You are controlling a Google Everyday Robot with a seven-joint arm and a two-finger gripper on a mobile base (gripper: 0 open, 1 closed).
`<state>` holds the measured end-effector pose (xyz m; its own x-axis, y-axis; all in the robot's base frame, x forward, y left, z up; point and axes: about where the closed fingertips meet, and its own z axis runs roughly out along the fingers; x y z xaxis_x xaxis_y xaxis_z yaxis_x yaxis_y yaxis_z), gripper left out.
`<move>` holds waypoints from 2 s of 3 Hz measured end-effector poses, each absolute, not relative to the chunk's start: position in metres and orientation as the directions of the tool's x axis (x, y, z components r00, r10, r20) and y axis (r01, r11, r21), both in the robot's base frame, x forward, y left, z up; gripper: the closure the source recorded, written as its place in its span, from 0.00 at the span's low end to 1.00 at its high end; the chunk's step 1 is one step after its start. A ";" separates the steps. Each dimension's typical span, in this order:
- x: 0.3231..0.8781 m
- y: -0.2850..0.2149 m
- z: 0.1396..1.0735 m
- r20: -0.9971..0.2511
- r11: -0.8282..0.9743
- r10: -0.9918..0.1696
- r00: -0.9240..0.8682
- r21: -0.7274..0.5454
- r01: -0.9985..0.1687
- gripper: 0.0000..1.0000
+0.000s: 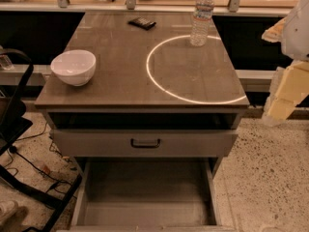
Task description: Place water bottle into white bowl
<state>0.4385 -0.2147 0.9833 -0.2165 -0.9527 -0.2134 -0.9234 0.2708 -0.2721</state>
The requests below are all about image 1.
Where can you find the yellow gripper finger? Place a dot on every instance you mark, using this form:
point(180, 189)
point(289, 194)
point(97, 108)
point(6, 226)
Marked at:
point(288, 88)
point(274, 33)

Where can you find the black calculator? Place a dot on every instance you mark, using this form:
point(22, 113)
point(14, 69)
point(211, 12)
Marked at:
point(143, 23)

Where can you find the open bottom drawer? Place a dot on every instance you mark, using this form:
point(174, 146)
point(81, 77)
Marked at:
point(147, 195)

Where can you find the grey drawer cabinet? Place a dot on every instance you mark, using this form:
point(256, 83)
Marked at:
point(151, 80)

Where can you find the clear plastic water bottle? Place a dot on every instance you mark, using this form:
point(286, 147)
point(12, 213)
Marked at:
point(201, 20)

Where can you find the black drawer handle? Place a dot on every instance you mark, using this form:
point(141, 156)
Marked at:
point(145, 144)

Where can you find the black chair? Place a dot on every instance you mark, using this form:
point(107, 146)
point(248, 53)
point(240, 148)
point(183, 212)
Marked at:
point(12, 126)

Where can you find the metal rail frame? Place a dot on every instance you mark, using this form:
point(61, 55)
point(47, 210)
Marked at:
point(245, 7)

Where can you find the upper grey drawer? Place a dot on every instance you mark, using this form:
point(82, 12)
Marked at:
point(116, 143)

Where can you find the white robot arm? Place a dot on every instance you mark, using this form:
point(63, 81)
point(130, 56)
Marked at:
point(295, 36)

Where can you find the white ceramic bowl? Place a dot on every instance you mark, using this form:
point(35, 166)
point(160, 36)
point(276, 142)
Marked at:
point(74, 67)

